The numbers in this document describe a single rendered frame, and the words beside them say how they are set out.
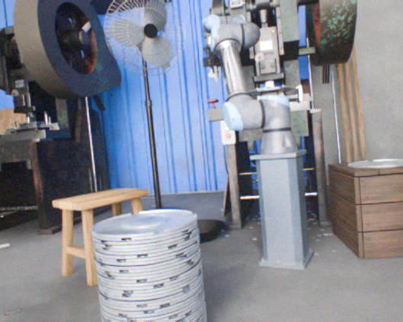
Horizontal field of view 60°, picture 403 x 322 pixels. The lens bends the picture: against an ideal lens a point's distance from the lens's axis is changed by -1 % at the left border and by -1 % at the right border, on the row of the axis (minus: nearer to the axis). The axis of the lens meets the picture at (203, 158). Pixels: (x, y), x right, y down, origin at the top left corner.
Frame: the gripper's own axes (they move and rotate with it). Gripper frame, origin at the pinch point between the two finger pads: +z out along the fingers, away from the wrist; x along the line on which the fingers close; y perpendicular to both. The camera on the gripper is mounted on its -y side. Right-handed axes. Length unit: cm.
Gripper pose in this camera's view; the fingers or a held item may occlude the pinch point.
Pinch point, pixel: (218, 80)
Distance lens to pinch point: 209.0
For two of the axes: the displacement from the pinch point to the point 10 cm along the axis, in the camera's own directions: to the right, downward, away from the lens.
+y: -7.3, 0.2, 6.9
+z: 1.1, 9.9, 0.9
